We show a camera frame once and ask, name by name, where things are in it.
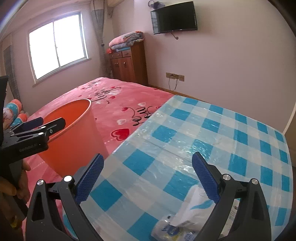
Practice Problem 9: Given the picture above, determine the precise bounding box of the colourful printed pillow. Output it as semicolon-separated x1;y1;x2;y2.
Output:
3;99;28;129

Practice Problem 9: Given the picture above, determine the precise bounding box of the wooden cabinet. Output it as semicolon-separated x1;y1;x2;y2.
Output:
109;42;149;87

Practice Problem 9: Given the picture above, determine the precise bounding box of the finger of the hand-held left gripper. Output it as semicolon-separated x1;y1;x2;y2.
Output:
10;116;45;133
12;117;67;140

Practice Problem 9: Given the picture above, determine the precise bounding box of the crushed clear plastic bottle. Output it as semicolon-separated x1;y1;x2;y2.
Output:
150;214;200;241

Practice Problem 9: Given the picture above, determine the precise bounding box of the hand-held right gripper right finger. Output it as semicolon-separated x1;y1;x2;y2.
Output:
192;152;271;241

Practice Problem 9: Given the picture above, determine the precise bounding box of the blue checked plastic tablecloth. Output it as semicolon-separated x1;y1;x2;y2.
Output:
89;95;292;241

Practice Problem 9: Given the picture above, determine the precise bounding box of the pink heart print blanket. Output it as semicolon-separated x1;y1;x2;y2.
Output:
21;77;175;241

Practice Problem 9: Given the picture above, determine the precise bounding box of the window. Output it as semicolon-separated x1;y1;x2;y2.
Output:
28;10;90;81

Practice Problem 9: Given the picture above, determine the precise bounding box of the grey patterned curtain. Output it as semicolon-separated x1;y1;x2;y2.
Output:
90;0;114;78
3;45;22;100

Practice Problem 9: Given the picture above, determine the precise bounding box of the folded pink floral blanket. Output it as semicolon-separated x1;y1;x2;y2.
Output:
109;31;144;47

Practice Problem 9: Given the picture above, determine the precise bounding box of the purple item above television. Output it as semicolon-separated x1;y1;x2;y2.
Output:
148;0;166;9

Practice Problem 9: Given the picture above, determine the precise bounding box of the person's left hand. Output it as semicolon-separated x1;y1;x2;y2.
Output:
0;160;31;232

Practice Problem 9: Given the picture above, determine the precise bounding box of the folded blue blanket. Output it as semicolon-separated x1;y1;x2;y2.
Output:
111;43;133;52

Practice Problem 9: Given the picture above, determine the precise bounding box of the white plastic bag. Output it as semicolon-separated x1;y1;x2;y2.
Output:
176;184;241;237

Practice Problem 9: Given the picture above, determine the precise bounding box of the white power cable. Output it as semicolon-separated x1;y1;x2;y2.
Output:
168;75;180;91

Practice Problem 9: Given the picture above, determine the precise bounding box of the wall power socket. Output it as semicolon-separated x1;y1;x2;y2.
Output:
166;72;185;82

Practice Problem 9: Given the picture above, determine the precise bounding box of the wall-mounted black television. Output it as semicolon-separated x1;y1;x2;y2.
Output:
150;1;198;35

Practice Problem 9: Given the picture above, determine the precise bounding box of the orange plastic bucket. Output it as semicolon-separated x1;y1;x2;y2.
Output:
37;98;109;178

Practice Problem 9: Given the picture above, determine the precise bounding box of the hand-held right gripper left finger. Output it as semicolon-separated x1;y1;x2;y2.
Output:
25;153;105;241

